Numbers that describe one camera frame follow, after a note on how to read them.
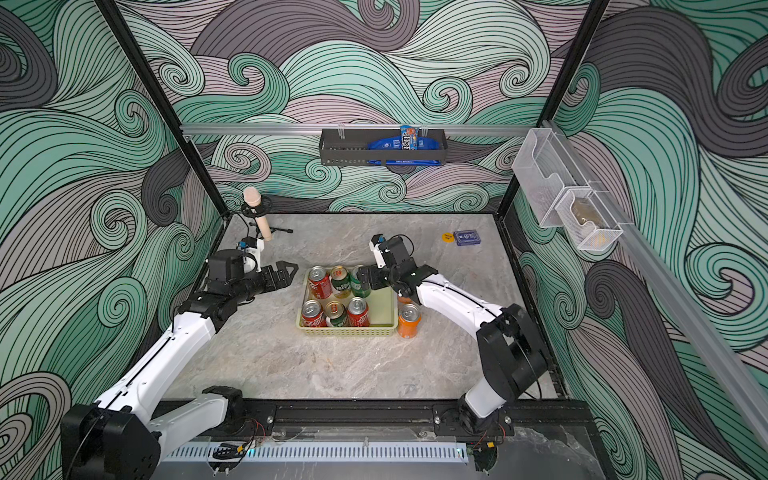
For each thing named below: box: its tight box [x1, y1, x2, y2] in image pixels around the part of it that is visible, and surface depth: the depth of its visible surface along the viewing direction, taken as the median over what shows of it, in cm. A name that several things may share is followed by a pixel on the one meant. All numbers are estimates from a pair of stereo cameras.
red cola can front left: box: [301, 299, 328, 327], surface depth 83 cm
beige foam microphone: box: [243, 186, 272, 241], surface depth 89 cm
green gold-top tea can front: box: [324, 300, 346, 327], surface depth 83 cm
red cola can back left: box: [308, 265, 332, 299], surface depth 92 cm
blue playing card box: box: [453, 229, 482, 246], surface depth 113 cm
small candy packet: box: [400, 124, 419, 151], surface depth 92 cm
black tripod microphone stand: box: [241, 196, 293, 239], surface depth 92 cm
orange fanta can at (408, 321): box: [397, 303, 422, 339], surface depth 83 cm
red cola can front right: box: [347, 297, 370, 328], surface depth 84 cm
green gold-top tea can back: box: [331, 265, 351, 299], surface depth 92 cm
